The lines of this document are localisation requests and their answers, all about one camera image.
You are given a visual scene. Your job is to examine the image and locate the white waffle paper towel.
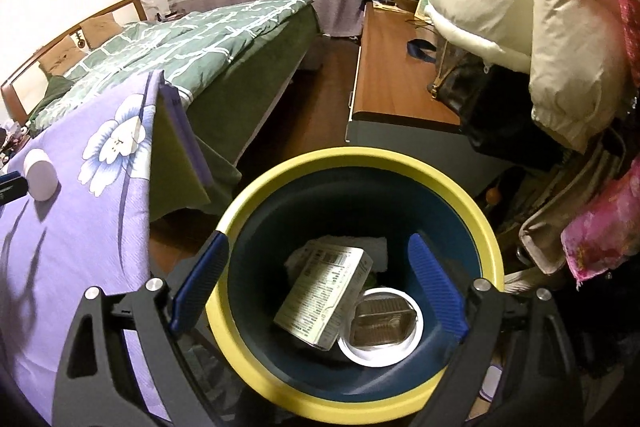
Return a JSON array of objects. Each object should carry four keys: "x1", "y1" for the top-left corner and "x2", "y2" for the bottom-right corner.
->
[{"x1": 287, "y1": 234, "x2": 391, "y2": 278}]

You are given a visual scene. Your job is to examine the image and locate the bed with green quilt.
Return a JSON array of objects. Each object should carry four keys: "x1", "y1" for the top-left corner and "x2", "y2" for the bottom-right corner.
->
[{"x1": 27, "y1": 0, "x2": 313, "y2": 135}]

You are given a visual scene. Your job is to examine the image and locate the green printed carton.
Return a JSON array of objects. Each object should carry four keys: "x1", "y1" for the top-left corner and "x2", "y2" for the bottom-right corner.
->
[{"x1": 273, "y1": 241, "x2": 374, "y2": 350}]

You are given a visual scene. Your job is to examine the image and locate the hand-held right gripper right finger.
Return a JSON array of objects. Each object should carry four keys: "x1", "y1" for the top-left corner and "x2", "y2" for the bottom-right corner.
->
[{"x1": 407, "y1": 232, "x2": 586, "y2": 427}]

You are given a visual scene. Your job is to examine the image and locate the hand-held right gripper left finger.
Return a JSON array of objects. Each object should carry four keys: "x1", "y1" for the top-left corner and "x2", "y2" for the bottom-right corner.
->
[{"x1": 52, "y1": 231, "x2": 231, "y2": 427}]

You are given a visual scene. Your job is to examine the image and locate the wooden headboard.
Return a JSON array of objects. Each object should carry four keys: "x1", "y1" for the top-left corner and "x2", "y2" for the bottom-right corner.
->
[{"x1": 0, "y1": 0, "x2": 151, "y2": 122}]

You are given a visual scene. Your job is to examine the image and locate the dark green bed skirt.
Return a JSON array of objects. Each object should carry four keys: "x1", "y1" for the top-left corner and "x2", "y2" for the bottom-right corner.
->
[{"x1": 150, "y1": 2, "x2": 323, "y2": 223}]

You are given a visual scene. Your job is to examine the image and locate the yellow rimmed blue bin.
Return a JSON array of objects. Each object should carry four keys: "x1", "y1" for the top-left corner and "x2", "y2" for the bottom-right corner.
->
[{"x1": 205, "y1": 147, "x2": 505, "y2": 415}]

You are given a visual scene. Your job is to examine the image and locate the brown pillow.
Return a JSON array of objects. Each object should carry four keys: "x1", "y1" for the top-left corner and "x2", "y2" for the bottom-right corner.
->
[
  {"x1": 39, "y1": 44, "x2": 83, "y2": 75},
  {"x1": 80, "y1": 18, "x2": 123, "y2": 48}
]

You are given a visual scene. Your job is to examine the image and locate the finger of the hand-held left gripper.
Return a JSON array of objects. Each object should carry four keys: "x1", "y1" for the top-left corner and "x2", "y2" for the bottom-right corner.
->
[{"x1": 0, "y1": 174, "x2": 26, "y2": 206}]

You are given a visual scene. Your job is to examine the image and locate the white plastic bottle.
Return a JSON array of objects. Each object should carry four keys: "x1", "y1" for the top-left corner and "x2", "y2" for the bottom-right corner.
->
[{"x1": 23, "y1": 148, "x2": 62, "y2": 202}]

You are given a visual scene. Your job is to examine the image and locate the wooden desk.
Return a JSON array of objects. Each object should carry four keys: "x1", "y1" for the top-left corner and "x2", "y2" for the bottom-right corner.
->
[{"x1": 344, "y1": 2, "x2": 516, "y2": 188}]

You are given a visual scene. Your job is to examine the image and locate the white paper cup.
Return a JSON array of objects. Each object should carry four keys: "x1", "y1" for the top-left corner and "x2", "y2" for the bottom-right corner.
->
[{"x1": 337, "y1": 287, "x2": 425, "y2": 367}]

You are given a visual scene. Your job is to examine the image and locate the dark blue strap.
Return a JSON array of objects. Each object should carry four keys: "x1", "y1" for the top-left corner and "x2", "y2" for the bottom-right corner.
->
[{"x1": 406, "y1": 38, "x2": 437, "y2": 62}]

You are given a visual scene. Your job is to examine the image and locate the brown plastic tray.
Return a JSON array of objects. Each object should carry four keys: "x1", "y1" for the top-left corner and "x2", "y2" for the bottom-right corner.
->
[{"x1": 348, "y1": 296, "x2": 418, "y2": 348}]

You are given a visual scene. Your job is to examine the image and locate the black handbag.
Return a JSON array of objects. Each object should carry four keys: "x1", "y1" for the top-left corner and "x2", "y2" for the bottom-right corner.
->
[{"x1": 427, "y1": 39, "x2": 541, "y2": 158}]

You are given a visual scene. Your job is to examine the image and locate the beige bag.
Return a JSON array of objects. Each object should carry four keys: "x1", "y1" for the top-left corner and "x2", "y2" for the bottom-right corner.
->
[{"x1": 517, "y1": 142, "x2": 626, "y2": 278}]

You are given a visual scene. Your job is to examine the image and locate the pink floral cloth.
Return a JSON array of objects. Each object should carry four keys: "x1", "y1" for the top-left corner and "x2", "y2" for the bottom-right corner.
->
[{"x1": 560, "y1": 167, "x2": 640, "y2": 293}]

